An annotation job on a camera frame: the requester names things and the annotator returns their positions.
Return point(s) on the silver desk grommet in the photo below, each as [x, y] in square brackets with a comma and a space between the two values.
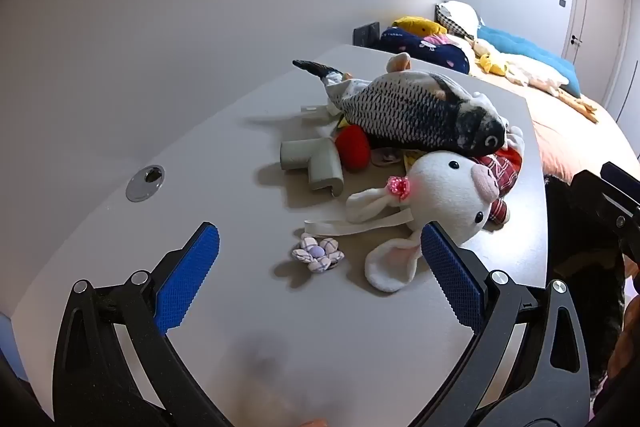
[142, 187]

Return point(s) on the navy patterned blanket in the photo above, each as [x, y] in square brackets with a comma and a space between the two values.
[405, 42]

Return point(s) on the orange bed sheet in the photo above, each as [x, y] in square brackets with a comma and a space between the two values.
[565, 142]

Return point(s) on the white rabbit plush toy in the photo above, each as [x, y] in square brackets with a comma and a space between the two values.
[445, 187]

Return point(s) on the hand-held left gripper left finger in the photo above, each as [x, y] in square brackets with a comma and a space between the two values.
[192, 277]

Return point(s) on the dark cloth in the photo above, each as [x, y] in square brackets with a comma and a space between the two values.
[575, 267]

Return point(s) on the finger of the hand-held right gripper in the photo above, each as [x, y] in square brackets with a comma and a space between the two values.
[622, 187]
[607, 207]

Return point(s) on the grey fish plush toy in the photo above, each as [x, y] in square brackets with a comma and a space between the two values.
[410, 107]

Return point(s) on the beige pink plush toy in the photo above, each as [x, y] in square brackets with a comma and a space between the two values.
[400, 63]

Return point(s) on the checkered pillow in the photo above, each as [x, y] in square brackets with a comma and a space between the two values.
[460, 14]

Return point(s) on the white goose plush toy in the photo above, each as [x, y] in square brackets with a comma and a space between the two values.
[535, 72]

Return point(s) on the red plush toy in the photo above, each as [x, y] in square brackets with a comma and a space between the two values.
[352, 147]

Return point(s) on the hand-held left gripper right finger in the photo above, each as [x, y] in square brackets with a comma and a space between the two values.
[450, 277]

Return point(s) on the beige door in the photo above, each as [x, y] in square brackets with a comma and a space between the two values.
[600, 22]

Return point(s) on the purple checked fabric flower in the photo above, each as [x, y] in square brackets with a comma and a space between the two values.
[316, 252]

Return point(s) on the yellow duck plush toy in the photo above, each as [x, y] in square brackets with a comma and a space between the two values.
[492, 64]

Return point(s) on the grey foam corner guard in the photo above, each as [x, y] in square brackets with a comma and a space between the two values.
[325, 167]

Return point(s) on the red plaid plush doll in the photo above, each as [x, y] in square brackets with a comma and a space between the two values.
[500, 167]

